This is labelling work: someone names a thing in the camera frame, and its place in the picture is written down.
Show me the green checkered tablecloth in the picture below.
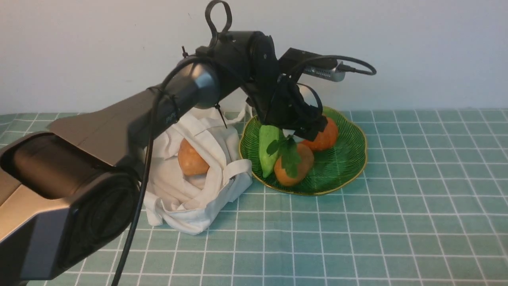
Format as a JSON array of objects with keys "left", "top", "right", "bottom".
[{"left": 0, "top": 109, "right": 508, "bottom": 286}]

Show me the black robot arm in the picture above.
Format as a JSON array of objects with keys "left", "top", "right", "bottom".
[{"left": 0, "top": 31, "right": 324, "bottom": 286}]

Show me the orange potato back plate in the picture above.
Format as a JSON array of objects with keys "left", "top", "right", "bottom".
[{"left": 301, "top": 116, "right": 339, "bottom": 152}]

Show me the green leaf-shaped plate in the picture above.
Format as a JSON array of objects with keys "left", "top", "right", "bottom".
[{"left": 238, "top": 106, "right": 367, "bottom": 197}]

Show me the white cloth tote bag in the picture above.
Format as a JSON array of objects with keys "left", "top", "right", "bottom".
[{"left": 144, "top": 104, "right": 252, "bottom": 235}]

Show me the light green vegetable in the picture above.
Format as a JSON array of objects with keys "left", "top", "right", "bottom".
[{"left": 259, "top": 125, "right": 283, "bottom": 178}]

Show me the orange potato in bag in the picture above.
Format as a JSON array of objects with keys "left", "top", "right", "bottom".
[{"left": 177, "top": 138, "right": 210, "bottom": 177}]

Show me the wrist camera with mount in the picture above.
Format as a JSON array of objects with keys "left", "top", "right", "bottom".
[{"left": 278, "top": 48, "right": 345, "bottom": 83}]

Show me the black cable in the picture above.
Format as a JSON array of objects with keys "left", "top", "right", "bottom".
[{"left": 110, "top": 55, "right": 377, "bottom": 286}]

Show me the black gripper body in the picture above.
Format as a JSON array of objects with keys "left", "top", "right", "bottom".
[{"left": 254, "top": 76, "right": 328, "bottom": 141}]

